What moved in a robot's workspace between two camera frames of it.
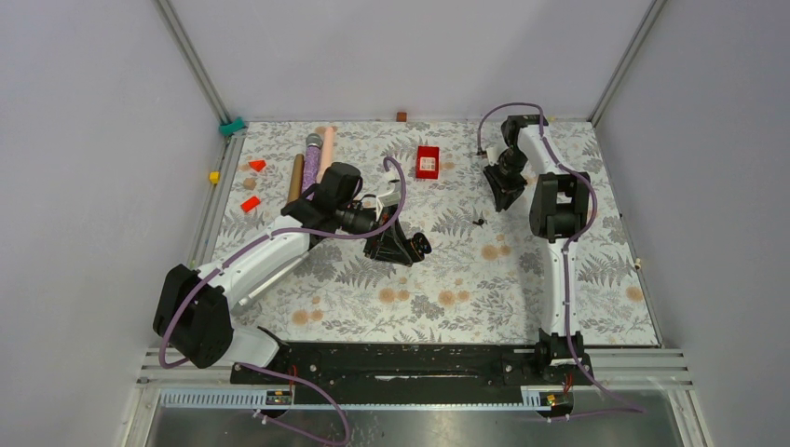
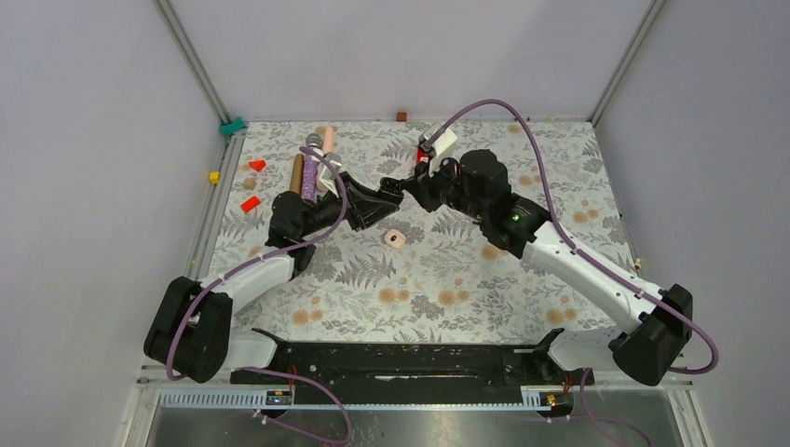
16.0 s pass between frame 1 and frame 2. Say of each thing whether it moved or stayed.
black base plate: stayed
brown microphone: stayed
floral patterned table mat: stayed
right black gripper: moved
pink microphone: stayed
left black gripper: moved
